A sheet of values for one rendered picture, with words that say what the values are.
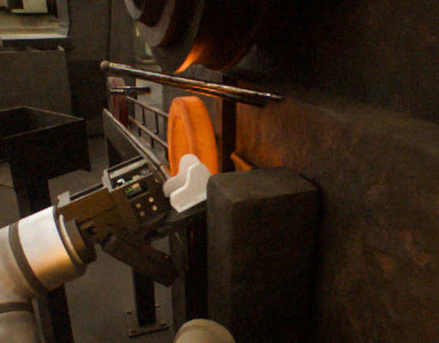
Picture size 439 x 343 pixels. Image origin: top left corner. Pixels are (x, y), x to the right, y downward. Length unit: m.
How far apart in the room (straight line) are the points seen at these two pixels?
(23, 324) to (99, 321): 1.03
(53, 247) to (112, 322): 1.04
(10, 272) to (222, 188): 0.25
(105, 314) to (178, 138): 0.96
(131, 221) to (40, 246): 0.10
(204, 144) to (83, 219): 0.18
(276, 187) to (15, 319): 0.30
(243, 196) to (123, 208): 0.15
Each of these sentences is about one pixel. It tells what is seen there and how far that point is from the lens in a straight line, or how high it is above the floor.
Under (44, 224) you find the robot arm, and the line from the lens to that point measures 0.50.
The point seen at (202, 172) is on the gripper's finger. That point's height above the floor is 0.78.
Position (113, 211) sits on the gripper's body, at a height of 0.74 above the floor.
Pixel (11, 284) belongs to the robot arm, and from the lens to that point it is 0.51.
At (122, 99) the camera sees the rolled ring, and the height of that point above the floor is 0.69.
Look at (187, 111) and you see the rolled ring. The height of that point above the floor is 0.83.
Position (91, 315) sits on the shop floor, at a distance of 1.56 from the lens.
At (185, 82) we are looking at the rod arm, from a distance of 0.49.
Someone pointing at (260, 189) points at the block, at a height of 0.80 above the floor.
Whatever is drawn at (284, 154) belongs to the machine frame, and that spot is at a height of 0.80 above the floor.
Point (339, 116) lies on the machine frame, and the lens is 0.41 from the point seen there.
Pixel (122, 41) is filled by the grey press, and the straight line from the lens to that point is 3.55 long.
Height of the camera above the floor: 0.96
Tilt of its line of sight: 21 degrees down
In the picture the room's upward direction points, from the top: straight up
